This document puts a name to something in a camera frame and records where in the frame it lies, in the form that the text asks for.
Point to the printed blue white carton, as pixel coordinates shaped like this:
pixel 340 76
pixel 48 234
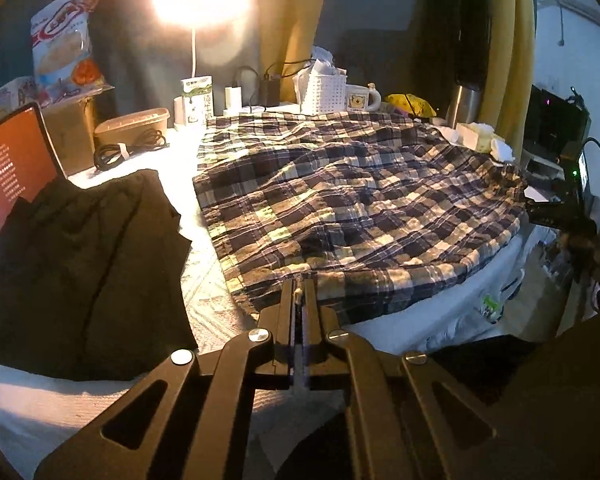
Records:
pixel 10 97

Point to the cardboard box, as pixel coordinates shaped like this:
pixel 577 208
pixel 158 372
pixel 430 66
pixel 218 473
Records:
pixel 72 135

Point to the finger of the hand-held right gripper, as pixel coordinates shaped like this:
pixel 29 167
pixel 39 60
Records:
pixel 542 212

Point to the white charger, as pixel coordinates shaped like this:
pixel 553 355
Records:
pixel 233 99

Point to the printed snack bag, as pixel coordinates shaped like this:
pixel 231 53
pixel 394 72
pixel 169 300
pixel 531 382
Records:
pixel 65 50

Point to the steel thermos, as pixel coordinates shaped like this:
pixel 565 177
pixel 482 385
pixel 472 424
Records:
pixel 464 105

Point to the plaid flannel shirt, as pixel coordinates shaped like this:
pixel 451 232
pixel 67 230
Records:
pixel 355 200

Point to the tablet with red screen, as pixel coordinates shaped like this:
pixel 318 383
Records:
pixel 10 170

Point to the small white cup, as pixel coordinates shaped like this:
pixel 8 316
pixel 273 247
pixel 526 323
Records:
pixel 178 112

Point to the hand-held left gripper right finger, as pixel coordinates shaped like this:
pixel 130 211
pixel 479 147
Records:
pixel 312 322

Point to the white perforated basket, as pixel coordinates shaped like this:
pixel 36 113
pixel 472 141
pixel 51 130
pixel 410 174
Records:
pixel 322 92

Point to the black electronic device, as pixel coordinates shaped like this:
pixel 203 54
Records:
pixel 555 120

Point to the green white milk carton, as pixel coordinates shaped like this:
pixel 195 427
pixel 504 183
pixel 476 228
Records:
pixel 195 105

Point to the yellow snack bag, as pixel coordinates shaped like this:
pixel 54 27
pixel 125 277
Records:
pixel 412 106

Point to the black power adapter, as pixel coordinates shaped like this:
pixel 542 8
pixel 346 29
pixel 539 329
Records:
pixel 268 92

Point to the brown takeaway container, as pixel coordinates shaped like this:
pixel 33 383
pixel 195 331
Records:
pixel 130 125

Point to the white cartoon mug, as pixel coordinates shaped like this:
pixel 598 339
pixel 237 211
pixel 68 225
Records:
pixel 360 99

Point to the yellow curtain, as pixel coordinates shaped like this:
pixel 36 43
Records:
pixel 300 20
pixel 510 50

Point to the white tissue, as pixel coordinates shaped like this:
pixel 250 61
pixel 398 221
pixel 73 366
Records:
pixel 472 135

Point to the crumpled white paper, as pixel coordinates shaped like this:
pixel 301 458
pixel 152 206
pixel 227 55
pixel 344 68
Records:
pixel 325 60

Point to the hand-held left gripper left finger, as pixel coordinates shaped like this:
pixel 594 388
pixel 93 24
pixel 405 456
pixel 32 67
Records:
pixel 280 322

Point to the black cloth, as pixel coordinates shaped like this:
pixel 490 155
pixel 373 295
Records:
pixel 80 270

